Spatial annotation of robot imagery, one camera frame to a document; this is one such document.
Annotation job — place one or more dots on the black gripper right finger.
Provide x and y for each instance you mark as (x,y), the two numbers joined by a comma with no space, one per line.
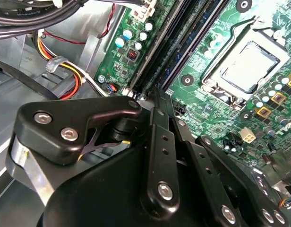
(207,165)

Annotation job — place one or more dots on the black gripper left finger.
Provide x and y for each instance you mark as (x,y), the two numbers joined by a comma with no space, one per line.
(65,113)

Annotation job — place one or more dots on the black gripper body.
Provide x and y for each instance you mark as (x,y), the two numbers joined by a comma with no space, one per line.
(100,194)

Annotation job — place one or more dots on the RAM stick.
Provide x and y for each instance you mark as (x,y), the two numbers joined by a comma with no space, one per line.
(183,47)

